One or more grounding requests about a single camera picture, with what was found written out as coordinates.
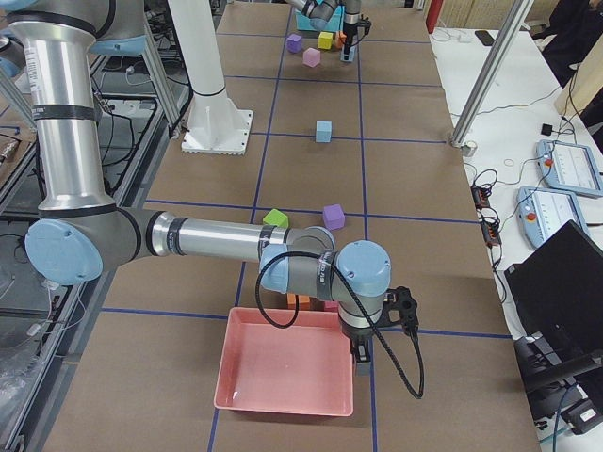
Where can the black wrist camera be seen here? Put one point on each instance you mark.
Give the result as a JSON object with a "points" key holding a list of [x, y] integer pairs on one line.
{"points": [[399, 308]]}

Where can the black smartphone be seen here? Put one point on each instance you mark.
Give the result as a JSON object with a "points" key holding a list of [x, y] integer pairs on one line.
{"points": [[484, 37]]}

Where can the orange foam block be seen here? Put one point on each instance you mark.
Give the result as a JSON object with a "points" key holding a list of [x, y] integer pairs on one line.
{"points": [[302, 302], [339, 39]]}

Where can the lilac foam block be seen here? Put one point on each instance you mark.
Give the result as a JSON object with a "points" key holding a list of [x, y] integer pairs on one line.
{"points": [[311, 57]]}

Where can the yellow foam block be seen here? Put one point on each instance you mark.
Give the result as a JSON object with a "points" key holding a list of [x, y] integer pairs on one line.
{"points": [[325, 40]]}

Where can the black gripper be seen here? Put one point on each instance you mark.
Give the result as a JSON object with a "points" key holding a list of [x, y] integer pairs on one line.
{"points": [[350, 29], [357, 337]]}

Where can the seated person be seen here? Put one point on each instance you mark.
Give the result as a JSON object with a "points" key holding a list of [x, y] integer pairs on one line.
{"points": [[575, 26]]}

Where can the light blue foam block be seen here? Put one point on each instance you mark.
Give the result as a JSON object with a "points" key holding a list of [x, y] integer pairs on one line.
{"points": [[323, 133], [347, 57]]}

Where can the purple foam block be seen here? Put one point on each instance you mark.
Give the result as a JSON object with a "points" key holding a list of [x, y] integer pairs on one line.
{"points": [[294, 43], [333, 216]]}

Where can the magenta foam block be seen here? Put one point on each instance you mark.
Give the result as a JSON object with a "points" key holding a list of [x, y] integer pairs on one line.
{"points": [[330, 306]]}

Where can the aluminium frame post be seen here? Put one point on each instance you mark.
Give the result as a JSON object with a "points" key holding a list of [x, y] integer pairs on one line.
{"points": [[502, 45]]}

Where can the small metal cylinder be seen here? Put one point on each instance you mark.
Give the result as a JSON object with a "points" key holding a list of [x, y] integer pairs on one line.
{"points": [[469, 148]]}

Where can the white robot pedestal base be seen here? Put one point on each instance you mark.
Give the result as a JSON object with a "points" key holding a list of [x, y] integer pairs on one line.
{"points": [[214, 123]]}

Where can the green foam block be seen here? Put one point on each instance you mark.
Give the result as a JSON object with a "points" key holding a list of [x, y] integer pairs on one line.
{"points": [[277, 218]]}

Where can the black laptop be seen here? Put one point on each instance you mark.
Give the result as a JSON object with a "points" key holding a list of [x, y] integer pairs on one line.
{"points": [[558, 288]]}

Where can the pink plastic bin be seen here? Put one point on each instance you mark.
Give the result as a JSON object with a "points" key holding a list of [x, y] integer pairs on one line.
{"points": [[304, 369]]}

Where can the blue teach pendant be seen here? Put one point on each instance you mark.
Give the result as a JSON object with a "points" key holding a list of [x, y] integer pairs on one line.
{"points": [[569, 167], [543, 211]]}

